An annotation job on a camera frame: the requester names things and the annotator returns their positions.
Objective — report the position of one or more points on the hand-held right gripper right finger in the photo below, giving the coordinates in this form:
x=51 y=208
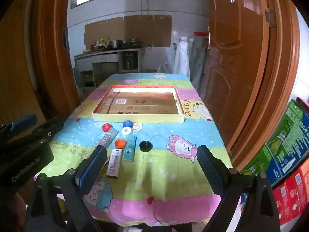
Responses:
x=208 y=171

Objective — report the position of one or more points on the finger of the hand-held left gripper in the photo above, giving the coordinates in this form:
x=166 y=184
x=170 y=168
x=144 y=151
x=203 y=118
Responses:
x=24 y=123
x=49 y=131

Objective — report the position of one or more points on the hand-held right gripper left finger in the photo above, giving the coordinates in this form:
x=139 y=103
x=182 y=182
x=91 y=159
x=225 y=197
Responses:
x=93 y=168

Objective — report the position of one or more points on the white cartoon cat box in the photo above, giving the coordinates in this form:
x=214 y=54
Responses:
x=114 y=163

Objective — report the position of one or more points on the clear plastic box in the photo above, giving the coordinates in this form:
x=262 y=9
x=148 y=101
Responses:
x=108 y=137

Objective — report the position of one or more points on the orange bottle cap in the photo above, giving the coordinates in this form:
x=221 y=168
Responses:
x=120 y=143

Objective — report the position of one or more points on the teal small box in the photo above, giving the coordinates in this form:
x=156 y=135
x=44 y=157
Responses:
x=130 y=148

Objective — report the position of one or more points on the red bottle cap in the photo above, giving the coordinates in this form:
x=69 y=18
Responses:
x=107 y=127

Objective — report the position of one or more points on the white bottle cap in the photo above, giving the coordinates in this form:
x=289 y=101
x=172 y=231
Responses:
x=126 y=131

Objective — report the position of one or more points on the blue bottle cap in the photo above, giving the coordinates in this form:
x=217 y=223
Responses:
x=127 y=124

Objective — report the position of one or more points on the black bottle cap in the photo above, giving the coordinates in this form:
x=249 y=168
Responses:
x=146 y=146

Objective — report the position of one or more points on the shallow cardboard box tray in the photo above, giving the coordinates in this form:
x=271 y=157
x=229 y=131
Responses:
x=144 y=106

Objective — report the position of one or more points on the blue carton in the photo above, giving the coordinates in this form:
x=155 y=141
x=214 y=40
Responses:
x=275 y=172

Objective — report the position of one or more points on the red carton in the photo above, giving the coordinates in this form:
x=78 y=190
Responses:
x=289 y=198

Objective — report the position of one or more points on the kitchen counter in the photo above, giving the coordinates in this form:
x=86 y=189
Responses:
x=96 y=58

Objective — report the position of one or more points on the large green carton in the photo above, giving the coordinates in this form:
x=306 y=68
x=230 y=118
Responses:
x=292 y=130

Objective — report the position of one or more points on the steel pot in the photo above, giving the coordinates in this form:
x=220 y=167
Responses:
x=115 y=44

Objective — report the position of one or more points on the clear plastic bag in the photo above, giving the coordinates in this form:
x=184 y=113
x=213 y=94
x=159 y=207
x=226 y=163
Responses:
x=165 y=69

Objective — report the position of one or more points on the clear plastic sheeting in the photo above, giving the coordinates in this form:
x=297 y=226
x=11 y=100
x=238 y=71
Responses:
x=198 y=60

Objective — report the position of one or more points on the white rolled sheet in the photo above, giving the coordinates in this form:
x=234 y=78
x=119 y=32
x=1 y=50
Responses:
x=181 y=55

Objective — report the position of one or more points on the brown wooden door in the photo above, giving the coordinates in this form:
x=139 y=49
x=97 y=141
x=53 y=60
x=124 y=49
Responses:
x=231 y=53

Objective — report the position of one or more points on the black stove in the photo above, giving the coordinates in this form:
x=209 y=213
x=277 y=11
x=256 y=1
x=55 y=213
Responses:
x=132 y=44

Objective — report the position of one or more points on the red paper strip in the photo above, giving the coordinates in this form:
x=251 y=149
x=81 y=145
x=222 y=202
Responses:
x=200 y=33

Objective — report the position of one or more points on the metal door hinge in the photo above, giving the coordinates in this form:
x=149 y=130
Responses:
x=270 y=18

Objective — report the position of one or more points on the dark wooden door post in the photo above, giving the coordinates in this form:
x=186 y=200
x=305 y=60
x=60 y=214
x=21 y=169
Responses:
x=53 y=53

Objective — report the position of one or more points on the wooden door frame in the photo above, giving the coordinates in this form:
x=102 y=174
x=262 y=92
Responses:
x=277 y=82

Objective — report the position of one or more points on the cardboard wall panels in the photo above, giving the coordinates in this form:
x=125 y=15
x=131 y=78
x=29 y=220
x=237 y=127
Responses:
x=128 y=31

